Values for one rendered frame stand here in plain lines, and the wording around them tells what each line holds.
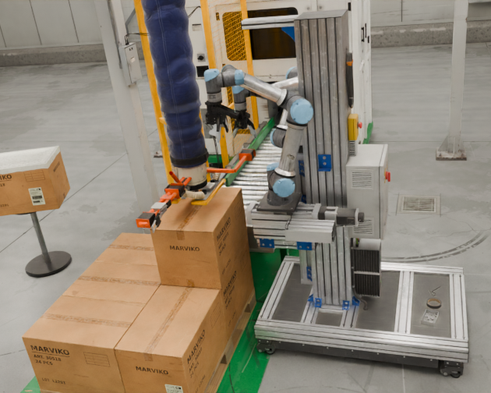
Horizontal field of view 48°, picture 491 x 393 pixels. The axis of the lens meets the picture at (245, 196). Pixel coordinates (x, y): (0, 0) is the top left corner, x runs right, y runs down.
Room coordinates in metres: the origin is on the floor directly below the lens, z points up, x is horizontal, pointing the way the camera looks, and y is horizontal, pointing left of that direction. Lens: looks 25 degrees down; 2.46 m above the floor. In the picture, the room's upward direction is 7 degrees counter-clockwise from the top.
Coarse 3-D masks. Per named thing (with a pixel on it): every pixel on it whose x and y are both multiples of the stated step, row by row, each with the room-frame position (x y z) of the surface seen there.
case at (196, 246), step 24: (240, 192) 3.34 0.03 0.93; (168, 216) 3.07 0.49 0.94; (192, 216) 3.03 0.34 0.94; (216, 216) 2.99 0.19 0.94; (240, 216) 3.28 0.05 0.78; (168, 240) 2.90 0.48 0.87; (192, 240) 2.85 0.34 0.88; (216, 240) 2.84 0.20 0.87; (240, 240) 3.22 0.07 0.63; (168, 264) 2.91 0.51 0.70; (192, 264) 2.86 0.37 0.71; (216, 264) 2.81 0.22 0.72; (216, 288) 2.82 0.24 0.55
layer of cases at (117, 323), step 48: (144, 240) 3.54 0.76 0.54; (96, 288) 2.99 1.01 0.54; (144, 288) 2.92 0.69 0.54; (192, 288) 2.86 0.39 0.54; (240, 288) 3.12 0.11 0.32; (48, 336) 2.56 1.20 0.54; (96, 336) 2.50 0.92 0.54; (144, 336) 2.45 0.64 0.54; (192, 336) 2.40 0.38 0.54; (48, 384) 2.56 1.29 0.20; (96, 384) 2.44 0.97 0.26; (144, 384) 2.33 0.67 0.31; (192, 384) 2.29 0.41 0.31
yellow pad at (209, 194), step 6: (210, 180) 3.18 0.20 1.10; (222, 180) 3.23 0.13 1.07; (216, 186) 3.14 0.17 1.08; (204, 192) 3.04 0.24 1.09; (210, 192) 3.06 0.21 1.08; (216, 192) 3.09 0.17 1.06; (204, 198) 2.99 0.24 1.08; (210, 198) 3.00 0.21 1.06; (198, 204) 2.96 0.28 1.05; (204, 204) 2.94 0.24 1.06
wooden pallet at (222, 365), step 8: (248, 304) 3.24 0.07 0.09; (248, 312) 3.24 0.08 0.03; (240, 320) 3.16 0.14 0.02; (248, 320) 3.17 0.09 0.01; (240, 328) 3.07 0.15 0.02; (232, 336) 3.00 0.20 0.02; (240, 336) 3.00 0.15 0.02; (232, 344) 2.86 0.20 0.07; (224, 352) 2.74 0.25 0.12; (232, 352) 2.84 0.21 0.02; (224, 360) 2.74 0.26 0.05; (216, 368) 2.59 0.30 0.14; (224, 368) 2.71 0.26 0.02; (216, 376) 2.65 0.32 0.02; (208, 384) 2.46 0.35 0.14; (216, 384) 2.57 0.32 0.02; (48, 392) 2.56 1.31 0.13; (56, 392) 2.54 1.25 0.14; (208, 392) 2.52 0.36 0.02
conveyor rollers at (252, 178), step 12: (264, 144) 5.21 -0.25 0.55; (264, 156) 4.93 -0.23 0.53; (276, 156) 4.89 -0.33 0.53; (252, 168) 4.62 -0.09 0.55; (264, 168) 4.65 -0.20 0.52; (240, 180) 4.44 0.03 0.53; (252, 180) 4.41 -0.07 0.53; (264, 180) 4.37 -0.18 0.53; (252, 192) 4.13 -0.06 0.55; (264, 192) 4.10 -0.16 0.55
